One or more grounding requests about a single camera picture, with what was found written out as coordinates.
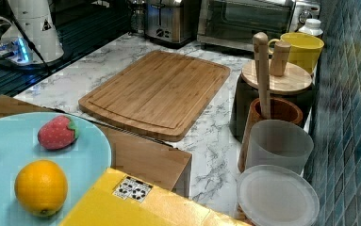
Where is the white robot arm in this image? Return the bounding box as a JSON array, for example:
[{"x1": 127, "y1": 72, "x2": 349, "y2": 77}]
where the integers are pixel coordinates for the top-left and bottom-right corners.
[{"x1": 0, "y1": 0, "x2": 64, "y2": 66}]

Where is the stainless steel slot toaster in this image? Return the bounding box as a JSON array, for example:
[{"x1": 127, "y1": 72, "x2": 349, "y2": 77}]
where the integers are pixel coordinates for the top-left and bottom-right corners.
[{"x1": 144, "y1": 0, "x2": 202, "y2": 45}]

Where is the stainless steel toaster oven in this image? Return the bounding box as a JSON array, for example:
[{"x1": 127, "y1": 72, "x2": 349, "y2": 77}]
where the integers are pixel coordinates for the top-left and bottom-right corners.
[{"x1": 197, "y1": 0, "x2": 320, "y2": 51}]

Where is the bamboo cutting board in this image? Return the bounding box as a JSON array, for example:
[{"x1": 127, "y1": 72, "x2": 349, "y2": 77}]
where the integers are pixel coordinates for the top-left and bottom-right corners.
[{"x1": 78, "y1": 51, "x2": 230, "y2": 141}]

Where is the wooden tray box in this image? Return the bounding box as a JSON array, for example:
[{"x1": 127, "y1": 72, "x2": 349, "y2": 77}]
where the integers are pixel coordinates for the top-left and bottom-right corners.
[{"x1": 0, "y1": 95, "x2": 192, "y2": 198}]

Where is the frosted plastic cup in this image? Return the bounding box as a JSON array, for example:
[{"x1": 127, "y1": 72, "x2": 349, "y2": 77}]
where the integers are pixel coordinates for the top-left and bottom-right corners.
[{"x1": 245, "y1": 120, "x2": 314, "y2": 174}]

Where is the brown wooden utensil holder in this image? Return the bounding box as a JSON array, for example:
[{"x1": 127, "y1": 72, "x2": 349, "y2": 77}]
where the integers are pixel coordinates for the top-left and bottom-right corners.
[{"x1": 238, "y1": 98, "x2": 303, "y2": 172}]

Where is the yellow cereal box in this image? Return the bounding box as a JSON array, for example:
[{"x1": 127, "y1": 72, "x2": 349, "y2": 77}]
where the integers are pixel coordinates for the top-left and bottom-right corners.
[{"x1": 59, "y1": 169, "x2": 250, "y2": 226}]

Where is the wooden spoon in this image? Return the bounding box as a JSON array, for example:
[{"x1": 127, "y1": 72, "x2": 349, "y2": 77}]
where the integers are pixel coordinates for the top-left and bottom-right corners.
[{"x1": 253, "y1": 32, "x2": 271, "y2": 119}]

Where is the black pot with wooden lid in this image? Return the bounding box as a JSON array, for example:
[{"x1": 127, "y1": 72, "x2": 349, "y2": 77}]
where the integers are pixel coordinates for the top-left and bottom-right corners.
[{"x1": 229, "y1": 40, "x2": 315, "y2": 143}]

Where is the clear container with white lid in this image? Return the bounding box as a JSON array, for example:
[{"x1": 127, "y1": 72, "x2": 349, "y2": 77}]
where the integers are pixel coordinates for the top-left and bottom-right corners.
[{"x1": 237, "y1": 165, "x2": 320, "y2": 226}]

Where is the red toy strawberry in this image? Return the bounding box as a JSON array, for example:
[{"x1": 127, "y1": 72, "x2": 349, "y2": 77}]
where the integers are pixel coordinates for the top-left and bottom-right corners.
[{"x1": 38, "y1": 115, "x2": 79, "y2": 150}]

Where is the yellow plastic mug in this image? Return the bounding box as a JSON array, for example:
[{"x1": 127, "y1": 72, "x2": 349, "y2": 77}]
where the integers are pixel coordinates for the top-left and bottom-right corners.
[{"x1": 268, "y1": 32, "x2": 324, "y2": 74}]

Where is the orange fruit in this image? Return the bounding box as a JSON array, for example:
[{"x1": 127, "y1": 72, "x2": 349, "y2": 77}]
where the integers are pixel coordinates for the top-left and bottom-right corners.
[{"x1": 14, "y1": 159, "x2": 68, "y2": 218}]

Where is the white capped bottle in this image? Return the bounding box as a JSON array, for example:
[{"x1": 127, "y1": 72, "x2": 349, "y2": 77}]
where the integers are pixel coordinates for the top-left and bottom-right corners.
[{"x1": 299, "y1": 19, "x2": 323, "y2": 37}]

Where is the light blue plate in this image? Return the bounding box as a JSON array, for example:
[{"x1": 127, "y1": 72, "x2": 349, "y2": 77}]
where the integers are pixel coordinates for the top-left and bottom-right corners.
[{"x1": 0, "y1": 112, "x2": 112, "y2": 226}]

